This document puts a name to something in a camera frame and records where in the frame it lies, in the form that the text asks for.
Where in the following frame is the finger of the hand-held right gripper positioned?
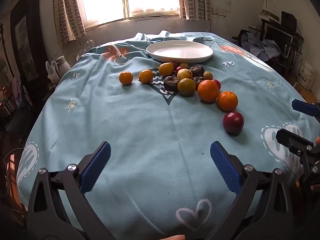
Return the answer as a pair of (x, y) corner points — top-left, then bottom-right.
(276, 128), (320, 157)
(291, 99), (320, 118)

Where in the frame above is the large orange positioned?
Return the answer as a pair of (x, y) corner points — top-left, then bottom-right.
(197, 79), (219, 103)

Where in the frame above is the yellow-orange tangerine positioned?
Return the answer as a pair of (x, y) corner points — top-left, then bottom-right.
(158, 62), (174, 77)

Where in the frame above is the computer monitor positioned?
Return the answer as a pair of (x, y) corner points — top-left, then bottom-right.
(264, 24), (293, 55)

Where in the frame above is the pile of clothes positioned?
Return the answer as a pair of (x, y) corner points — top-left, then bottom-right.
(231, 29), (282, 62)

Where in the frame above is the yellow spotted fruit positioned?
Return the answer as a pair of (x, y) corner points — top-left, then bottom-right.
(177, 68), (193, 80)

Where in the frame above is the white plastic bag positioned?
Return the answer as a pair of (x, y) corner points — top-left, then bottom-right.
(46, 60), (60, 83)

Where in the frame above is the small tangerine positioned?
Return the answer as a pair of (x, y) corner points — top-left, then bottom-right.
(138, 69), (154, 84)
(119, 71), (133, 85)

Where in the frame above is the chocolate donut front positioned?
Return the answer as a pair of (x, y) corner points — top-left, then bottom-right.
(163, 76), (180, 92)

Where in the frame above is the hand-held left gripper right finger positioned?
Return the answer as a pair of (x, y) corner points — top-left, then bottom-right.
(207, 141), (295, 240)

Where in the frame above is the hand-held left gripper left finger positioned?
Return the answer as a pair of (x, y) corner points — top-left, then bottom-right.
(26, 141), (112, 240)

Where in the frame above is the white bucket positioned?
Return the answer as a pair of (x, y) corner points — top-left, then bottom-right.
(296, 59), (318, 90)

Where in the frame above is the person's right hand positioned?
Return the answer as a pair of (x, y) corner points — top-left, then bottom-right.
(310, 136), (320, 193)

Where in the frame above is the dark red apple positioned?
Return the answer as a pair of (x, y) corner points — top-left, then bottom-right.
(223, 112), (244, 134)

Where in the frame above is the person's left hand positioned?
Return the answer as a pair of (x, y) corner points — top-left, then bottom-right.
(160, 234), (187, 240)

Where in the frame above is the white kettle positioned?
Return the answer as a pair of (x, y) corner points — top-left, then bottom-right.
(55, 56), (72, 79)

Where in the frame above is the window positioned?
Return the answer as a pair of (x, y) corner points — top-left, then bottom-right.
(75, 0), (182, 28)

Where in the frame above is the light blue printed tablecloth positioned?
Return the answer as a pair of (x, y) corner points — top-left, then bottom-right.
(16, 31), (313, 240)

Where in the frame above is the green-yellow tangerine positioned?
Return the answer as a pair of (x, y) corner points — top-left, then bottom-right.
(177, 78), (196, 97)

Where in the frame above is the dark framed picture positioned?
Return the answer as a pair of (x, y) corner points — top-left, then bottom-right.
(10, 0), (49, 100)

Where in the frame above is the checked curtain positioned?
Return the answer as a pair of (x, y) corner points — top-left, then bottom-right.
(179, 0), (212, 21)
(53, 0), (87, 46)

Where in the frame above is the white plate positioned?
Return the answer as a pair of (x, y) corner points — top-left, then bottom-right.
(146, 40), (214, 64)

